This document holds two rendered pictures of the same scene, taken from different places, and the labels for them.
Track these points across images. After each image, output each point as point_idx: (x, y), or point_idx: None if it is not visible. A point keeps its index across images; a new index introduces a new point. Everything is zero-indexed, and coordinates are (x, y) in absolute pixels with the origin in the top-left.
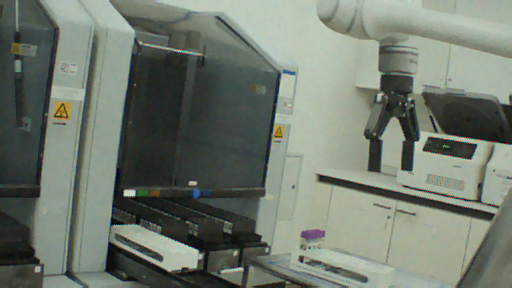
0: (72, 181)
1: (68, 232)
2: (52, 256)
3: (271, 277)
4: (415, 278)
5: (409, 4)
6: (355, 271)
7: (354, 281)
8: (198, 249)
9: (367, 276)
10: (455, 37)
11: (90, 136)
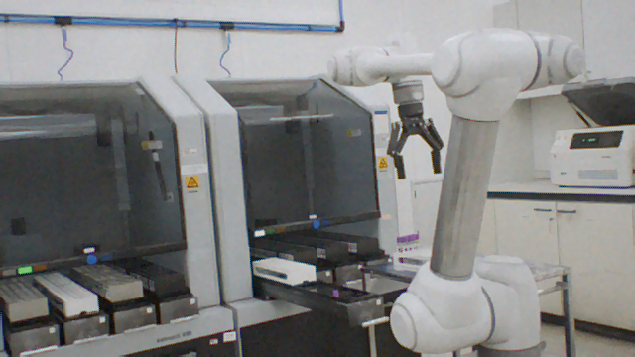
0: (211, 232)
1: (216, 271)
2: (206, 292)
3: (400, 284)
4: None
5: (402, 50)
6: None
7: None
8: (325, 268)
9: None
10: (418, 70)
11: (219, 196)
